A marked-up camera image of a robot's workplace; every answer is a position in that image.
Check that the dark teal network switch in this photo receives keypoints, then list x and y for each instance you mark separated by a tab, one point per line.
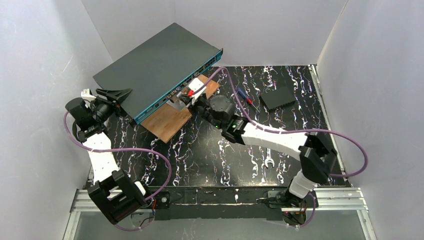
158	69

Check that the blue red screwdriver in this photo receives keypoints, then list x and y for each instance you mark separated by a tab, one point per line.
242	93

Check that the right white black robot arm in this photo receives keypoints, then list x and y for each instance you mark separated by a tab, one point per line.
313	149

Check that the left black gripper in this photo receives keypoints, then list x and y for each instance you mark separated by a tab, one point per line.
117	108

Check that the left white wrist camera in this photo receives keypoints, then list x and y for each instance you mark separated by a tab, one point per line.
86	94

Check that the silver open-end wrench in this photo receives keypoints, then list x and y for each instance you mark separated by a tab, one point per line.
269	161

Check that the small black box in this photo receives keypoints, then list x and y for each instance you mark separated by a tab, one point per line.
279	97

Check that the aluminium frame rail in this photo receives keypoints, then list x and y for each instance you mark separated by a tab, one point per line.
336	198

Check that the wooden base board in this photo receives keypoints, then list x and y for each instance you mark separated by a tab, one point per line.
166	121

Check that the silver metal mount bracket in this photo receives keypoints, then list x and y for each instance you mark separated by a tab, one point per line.
176	102

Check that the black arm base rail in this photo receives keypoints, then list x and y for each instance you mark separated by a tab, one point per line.
216	202

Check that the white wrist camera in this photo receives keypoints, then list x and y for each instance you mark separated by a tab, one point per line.
86	94
195	89

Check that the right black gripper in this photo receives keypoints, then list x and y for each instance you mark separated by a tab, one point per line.
197	103

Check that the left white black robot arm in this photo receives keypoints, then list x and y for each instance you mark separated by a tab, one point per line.
113	191

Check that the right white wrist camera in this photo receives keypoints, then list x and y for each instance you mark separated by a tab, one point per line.
195	89

